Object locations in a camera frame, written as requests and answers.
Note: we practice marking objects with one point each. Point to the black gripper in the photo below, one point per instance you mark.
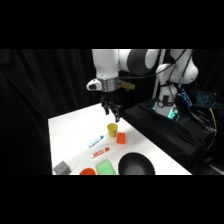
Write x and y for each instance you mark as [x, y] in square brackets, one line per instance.
[109, 101]

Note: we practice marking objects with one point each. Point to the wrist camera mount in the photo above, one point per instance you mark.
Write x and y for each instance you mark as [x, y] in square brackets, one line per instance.
[127, 85]

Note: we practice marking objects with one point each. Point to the blue marker pen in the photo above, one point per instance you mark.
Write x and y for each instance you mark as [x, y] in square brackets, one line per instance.
[96, 141]

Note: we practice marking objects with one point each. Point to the yellow cup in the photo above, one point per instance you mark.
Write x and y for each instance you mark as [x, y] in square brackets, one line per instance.
[112, 129]

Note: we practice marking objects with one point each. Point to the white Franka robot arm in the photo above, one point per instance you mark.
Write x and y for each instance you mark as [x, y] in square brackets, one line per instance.
[106, 65]

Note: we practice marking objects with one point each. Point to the grey cube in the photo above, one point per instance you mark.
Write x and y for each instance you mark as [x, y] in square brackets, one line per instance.
[61, 168]

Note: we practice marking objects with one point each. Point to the black robot stand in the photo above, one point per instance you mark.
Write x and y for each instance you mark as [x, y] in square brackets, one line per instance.
[173, 133]

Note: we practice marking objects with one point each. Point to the black bowl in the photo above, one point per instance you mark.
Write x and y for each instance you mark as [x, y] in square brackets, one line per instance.
[136, 164]

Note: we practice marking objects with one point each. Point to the orange-red bowl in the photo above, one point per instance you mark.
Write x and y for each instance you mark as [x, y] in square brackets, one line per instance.
[87, 172]

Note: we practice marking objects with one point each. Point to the orange block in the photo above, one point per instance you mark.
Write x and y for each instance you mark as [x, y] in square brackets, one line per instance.
[121, 138]

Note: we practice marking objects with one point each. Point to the red marker pen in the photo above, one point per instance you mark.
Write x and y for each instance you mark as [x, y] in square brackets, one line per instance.
[100, 152]

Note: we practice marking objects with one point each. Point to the green sponge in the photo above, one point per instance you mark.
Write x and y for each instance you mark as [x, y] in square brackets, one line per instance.
[105, 167]

